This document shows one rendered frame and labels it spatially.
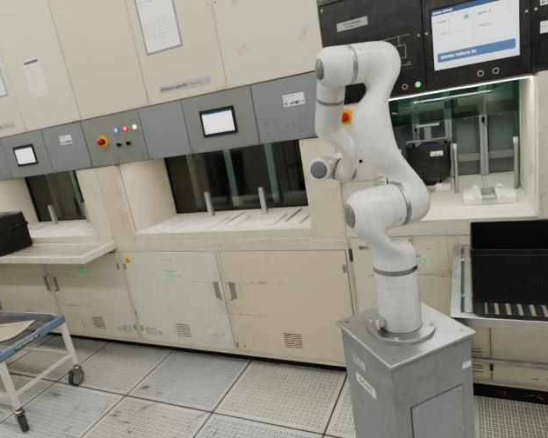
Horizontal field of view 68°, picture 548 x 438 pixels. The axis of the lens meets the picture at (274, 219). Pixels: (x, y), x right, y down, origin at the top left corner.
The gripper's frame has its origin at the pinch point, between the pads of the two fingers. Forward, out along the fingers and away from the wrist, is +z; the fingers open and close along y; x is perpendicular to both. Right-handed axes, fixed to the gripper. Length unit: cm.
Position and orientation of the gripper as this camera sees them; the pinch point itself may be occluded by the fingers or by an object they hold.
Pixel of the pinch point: (342, 155)
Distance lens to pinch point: 172.3
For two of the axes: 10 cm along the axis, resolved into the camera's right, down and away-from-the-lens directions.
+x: -1.7, -9.5, -2.5
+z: 4.0, -3.0, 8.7
